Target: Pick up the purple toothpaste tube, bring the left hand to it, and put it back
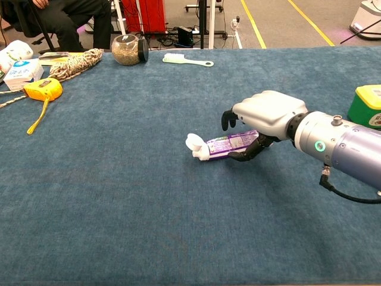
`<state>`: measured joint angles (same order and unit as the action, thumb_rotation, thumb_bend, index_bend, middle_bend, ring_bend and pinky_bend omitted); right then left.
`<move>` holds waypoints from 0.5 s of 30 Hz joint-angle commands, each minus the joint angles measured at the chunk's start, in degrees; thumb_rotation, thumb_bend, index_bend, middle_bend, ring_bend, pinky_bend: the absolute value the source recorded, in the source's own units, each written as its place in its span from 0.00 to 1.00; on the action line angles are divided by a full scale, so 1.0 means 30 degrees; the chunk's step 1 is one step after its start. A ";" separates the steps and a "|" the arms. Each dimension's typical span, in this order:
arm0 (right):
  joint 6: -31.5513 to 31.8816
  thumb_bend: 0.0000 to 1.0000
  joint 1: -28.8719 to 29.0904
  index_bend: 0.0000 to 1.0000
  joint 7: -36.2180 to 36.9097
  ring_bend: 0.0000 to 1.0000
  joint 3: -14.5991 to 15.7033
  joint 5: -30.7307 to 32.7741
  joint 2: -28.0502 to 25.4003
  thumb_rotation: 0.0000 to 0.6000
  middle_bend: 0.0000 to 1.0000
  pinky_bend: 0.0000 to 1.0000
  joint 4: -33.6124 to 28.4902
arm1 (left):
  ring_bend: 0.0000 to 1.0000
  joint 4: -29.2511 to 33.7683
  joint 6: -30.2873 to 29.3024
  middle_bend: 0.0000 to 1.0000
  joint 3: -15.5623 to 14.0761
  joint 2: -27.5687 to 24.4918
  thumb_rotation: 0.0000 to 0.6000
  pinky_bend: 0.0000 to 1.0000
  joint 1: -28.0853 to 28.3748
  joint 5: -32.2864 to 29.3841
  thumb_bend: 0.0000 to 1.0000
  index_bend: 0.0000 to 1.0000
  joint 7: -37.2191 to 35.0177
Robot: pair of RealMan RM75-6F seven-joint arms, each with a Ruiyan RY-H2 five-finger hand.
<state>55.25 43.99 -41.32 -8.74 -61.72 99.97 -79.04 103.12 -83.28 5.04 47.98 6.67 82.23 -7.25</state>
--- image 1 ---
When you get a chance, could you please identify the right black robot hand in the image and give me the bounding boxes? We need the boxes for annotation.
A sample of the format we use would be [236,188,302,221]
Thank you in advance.
[221,90,309,163]

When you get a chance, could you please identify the purple white toothpaste tube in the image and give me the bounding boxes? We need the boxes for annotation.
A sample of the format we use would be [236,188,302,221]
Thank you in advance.
[185,129,260,163]

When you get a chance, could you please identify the yellow green lidded box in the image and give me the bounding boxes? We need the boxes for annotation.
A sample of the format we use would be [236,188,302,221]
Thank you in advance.
[346,84,381,130]

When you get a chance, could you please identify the black tripod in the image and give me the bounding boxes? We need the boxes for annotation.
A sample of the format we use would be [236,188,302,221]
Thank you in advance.
[198,0,208,50]

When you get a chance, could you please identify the mint green brush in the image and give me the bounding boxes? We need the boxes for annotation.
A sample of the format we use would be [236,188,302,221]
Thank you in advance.
[162,52,215,68]

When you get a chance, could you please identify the small black box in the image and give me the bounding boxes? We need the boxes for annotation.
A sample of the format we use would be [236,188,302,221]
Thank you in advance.
[177,26,194,47]

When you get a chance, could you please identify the white machine base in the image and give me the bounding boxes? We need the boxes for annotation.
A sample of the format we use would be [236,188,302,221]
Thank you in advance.
[348,0,381,41]

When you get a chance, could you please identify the blue carpet table mat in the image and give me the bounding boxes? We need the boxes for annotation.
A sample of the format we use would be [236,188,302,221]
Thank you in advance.
[0,46,381,286]

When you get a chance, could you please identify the round glass jar black lid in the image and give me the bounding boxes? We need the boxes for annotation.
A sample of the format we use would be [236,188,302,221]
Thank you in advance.
[111,34,149,66]

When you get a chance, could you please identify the red cabinet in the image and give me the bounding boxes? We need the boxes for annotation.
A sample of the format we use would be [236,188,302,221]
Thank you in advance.
[121,0,167,34]

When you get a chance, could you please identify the seated person black trousers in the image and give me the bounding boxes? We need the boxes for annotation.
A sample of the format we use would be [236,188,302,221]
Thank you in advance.
[0,0,113,53]

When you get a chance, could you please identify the yellow razor blister pack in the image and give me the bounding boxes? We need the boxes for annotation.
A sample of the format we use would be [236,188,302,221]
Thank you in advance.
[38,51,86,67]

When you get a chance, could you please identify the yellow tape measure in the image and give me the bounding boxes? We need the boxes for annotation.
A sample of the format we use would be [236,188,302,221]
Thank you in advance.
[23,77,64,135]

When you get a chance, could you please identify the black slanted light stand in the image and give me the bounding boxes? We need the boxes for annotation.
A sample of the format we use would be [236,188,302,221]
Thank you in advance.
[28,0,57,52]

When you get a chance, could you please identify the white blue milk carton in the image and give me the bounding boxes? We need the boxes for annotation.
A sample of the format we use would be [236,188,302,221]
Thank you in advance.
[2,58,45,91]

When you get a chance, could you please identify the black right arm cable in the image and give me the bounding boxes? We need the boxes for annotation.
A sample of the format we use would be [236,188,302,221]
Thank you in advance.
[319,165,381,205]

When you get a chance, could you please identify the white frame leg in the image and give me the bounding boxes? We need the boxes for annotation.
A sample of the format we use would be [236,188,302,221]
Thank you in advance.
[113,0,127,36]
[207,0,243,50]

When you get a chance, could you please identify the beige braided rope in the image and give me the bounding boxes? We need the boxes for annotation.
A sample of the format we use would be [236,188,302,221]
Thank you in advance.
[0,48,104,108]

